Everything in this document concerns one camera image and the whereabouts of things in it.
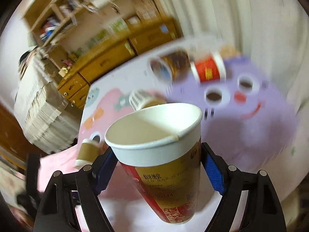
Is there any large red paper cup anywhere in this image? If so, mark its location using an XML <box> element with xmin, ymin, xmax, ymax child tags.
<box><xmin>105</xmin><ymin>103</ymin><xmax>202</xmax><ymax>224</ymax></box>

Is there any brown paper cup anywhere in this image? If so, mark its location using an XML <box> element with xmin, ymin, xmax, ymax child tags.
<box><xmin>76</xmin><ymin>136</ymin><xmax>102</xmax><ymax>169</ymax></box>

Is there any checkered paper cup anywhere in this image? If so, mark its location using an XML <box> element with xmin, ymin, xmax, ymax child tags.
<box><xmin>129</xmin><ymin>90</ymin><xmax>166</xmax><ymax>111</ymax></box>

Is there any small red paper cup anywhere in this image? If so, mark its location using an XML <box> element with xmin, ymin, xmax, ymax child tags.
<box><xmin>190</xmin><ymin>52</ymin><xmax>227</xmax><ymax>84</ymax></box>

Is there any dark patterned paper cup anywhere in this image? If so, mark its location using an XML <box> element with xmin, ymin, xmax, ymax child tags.
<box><xmin>150</xmin><ymin>50</ymin><xmax>190</xmax><ymax>83</ymax></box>

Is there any pink quilted blanket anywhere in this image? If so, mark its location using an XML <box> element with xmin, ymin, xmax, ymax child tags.
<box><xmin>34</xmin><ymin>153</ymin><xmax>82</xmax><ymax>231</ymax></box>

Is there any brown wooden door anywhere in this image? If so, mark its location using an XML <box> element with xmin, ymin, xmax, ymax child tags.
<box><xmin>0</xmin><ymin>105</ymin><xmax>47</xmax><ymax>169</ymax></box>

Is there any white lace covered furniture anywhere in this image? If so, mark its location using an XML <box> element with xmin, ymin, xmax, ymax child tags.
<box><xmin>14</xmin><ymin>50</ymin><xmax>82</xmax><ymax>154</ymax></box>

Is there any wooden desk with drawers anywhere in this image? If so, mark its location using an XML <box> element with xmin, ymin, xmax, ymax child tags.
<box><xmin>57</xmin><ymin>17</ymin><xmax>181</xmax><ymax>109</ymax></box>

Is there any cartoon monster tablecloth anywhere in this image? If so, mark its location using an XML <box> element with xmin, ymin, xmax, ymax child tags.
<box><xmin>79</xmin><ymin>35</ymin><xmax>304</xmax><ymax>231</ymax></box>

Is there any small yellow mug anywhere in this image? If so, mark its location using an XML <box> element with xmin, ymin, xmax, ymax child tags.
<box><xmin>58</xmin><ymin>67</ymin><xmax>69</xmax><ymax>78</ymax></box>

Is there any white floral curtain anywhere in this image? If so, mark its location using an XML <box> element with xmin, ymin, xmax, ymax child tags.
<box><xmin>155</xmin><ymin>0</ymin><xmax>308</xmax><ymax>113</ymax></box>

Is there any wooden bookshelf hutch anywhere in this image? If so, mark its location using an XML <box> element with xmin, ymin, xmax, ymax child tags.
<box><xmin>23</xmin><ymin>0</ymin><xmax>161</xmax><ymax>70</ymax></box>

